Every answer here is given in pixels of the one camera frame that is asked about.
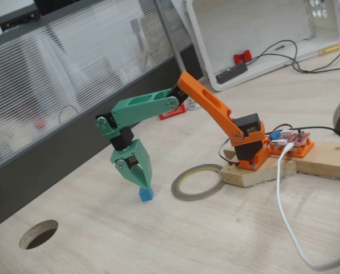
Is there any light pine wooden plank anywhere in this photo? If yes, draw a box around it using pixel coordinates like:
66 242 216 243
296 142 340 182

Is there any red black white servo wire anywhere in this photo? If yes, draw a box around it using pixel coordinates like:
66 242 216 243
218 140 241 165

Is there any white USB cable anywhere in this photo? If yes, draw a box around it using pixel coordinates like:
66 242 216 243
276 143 340 271

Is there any black monitor stand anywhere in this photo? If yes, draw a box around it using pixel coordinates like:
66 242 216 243
34 0 82 17

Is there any white plastic crate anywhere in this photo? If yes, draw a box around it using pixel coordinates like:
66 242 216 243
183 0 340 92

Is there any small blue cube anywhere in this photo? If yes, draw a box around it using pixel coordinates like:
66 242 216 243
138 187 154 203

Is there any small white spool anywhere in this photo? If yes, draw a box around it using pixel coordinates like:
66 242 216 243
186 96 201 111

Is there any small red box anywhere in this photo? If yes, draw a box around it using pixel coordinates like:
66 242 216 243
158 103 187 120

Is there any orange circuit board mount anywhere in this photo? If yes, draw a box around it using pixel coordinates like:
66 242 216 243
268 136 315 159

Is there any red bow-shaped clamp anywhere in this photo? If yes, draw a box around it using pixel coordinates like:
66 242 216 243
233 50 252 65

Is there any thin black cable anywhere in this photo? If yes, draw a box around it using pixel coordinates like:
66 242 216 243
245 39 340 74

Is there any long black bar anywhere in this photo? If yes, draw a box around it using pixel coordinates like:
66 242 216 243
215 62 249 84

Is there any yellow handled screwdriver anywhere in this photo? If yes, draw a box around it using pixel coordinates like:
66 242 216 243
318 45 340 55

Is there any flat black electronic device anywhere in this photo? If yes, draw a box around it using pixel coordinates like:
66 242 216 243
0 4 41 31

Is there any red controller circuit board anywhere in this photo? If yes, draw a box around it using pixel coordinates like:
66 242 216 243
268 130 312 147

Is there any thick light wooden block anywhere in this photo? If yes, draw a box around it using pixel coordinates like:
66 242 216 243
220 148 298 188

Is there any frosted grey desk partition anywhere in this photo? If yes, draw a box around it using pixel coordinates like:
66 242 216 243
0 0 205 232

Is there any grey ring of tape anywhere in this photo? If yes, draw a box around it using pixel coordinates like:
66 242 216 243
171 163 225 202

